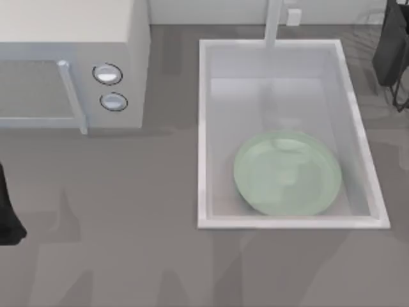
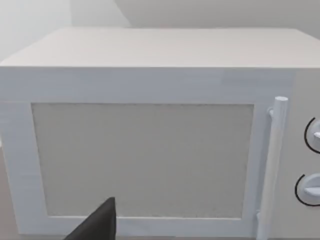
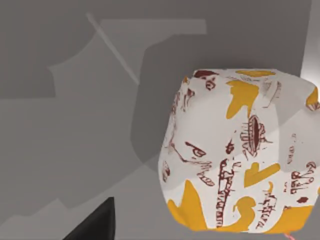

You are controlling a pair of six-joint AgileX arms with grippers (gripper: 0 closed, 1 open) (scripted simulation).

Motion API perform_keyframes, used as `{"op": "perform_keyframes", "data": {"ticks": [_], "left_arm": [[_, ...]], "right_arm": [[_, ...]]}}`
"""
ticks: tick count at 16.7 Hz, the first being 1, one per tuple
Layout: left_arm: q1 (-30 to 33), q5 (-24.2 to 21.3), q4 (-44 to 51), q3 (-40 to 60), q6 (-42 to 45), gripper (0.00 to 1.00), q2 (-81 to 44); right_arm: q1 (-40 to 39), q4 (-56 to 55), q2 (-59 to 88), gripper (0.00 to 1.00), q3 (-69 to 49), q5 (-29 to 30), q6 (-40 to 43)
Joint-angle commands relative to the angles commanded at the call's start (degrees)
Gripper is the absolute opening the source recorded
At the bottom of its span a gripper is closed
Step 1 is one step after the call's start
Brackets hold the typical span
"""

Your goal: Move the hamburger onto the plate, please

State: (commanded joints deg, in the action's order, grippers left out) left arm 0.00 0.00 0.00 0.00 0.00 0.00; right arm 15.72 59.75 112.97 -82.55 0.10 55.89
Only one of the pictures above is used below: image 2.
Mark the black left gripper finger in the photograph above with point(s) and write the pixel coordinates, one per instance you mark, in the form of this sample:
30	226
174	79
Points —
102	222

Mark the white microwave door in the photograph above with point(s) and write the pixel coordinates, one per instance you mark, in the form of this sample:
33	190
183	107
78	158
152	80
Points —
142	160

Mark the pale microwave oven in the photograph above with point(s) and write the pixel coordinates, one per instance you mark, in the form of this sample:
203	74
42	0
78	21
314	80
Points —
160	50

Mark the white microwave knob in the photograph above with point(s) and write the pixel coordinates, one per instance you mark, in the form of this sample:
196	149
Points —
310	190
314	135

